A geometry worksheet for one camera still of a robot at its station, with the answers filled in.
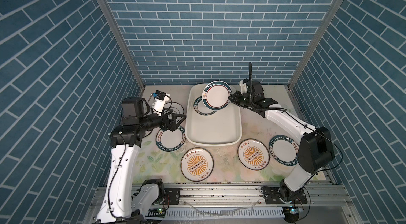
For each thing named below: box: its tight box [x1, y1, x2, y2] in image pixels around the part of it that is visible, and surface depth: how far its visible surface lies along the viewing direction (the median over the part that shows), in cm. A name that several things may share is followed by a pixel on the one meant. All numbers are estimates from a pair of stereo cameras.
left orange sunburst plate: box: [180, 146, 215, 182], surface depth 84 cm
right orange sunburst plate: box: [237, 138, 271, 171], surface depth 88 cm
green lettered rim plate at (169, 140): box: [155, 125, 187, 152], surface depth 93 cm
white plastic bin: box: [185, 84, 243, 147], surface depth 101 cm
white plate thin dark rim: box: [163, 101, 185, 115], surface depth 110 cm
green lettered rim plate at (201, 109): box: [193, 95, 218, 116], surface depth 107 cm
